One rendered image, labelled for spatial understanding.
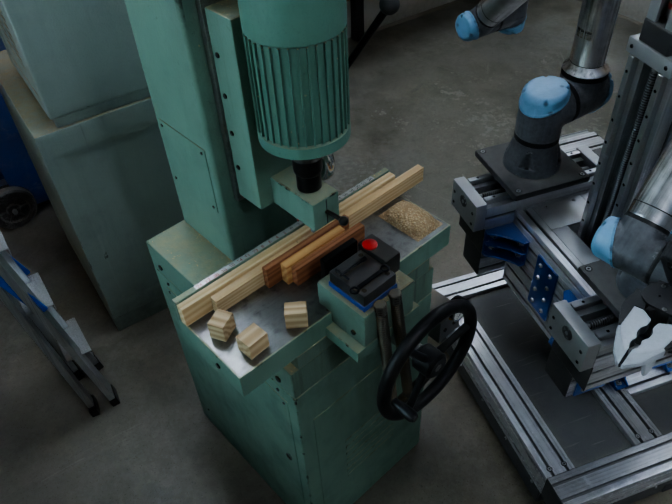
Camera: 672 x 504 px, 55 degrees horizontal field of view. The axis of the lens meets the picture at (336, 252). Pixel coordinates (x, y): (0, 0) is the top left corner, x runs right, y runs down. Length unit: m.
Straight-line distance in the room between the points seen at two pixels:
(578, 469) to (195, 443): 1.17
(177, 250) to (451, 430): 1.09
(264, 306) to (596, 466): 1.06
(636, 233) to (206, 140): 0.82
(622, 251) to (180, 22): 0.85
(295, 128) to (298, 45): 0.15
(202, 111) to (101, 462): 1.34
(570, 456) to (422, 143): 1.86
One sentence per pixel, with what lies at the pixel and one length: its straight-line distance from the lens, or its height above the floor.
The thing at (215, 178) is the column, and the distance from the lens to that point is 1.40.
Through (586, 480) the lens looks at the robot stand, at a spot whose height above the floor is 0.23.
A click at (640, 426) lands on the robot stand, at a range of 2.07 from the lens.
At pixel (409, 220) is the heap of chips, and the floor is 0.92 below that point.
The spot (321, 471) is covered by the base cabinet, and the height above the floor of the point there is 0.34.
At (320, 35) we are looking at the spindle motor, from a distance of 1.06.
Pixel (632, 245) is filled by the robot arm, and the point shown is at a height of 1.15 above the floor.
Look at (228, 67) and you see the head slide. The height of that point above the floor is 1.32.
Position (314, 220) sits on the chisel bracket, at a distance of 1.30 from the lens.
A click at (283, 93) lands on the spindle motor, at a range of 1.10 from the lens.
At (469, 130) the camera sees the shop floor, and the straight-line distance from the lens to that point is 3.45.
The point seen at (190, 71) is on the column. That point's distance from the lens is 1.28.
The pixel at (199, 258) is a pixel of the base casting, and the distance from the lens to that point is 1.60.
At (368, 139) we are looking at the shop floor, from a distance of 3.36.
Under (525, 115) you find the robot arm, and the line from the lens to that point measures 1.72.
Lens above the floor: 1.88
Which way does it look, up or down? 44 degrees down
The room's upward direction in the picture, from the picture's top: 4 degrees counter-clockwise
